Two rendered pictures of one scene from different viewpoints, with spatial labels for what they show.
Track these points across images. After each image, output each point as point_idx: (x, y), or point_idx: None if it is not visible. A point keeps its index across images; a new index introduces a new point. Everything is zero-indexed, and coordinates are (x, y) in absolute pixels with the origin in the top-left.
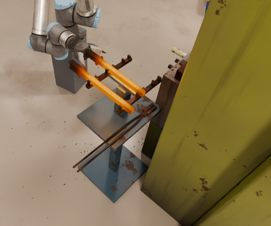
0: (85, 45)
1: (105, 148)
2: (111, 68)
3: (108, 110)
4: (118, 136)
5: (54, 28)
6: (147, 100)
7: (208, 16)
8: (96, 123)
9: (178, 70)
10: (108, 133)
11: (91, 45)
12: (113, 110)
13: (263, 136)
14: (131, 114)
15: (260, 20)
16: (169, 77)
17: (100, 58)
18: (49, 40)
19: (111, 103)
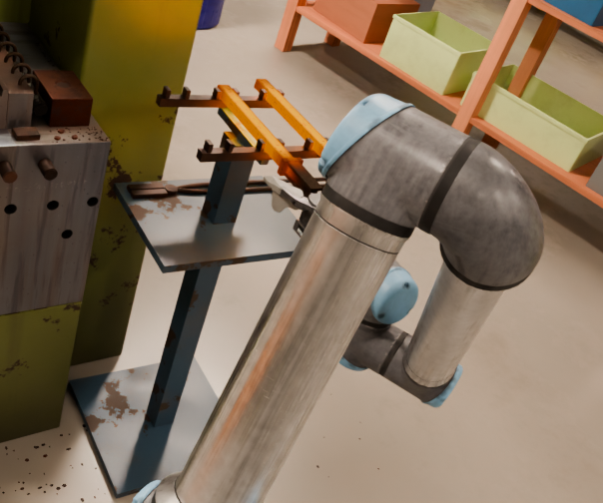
0: (318, 198)
1: (282, 179)
2: (271, 137)
3: (247, 228)
4: (249, 181)
5: (396, 261)
6: (138, 209)
7: None
8: (282, 219)
9: (91, 96)
10: (265, 197)
11: (299, 195)
12: (234, 225)
13: None
14: (198, 203)
15: None
16: (101, 131)
17: (290, 158)
18: (397, 333)
19: (234, 237)
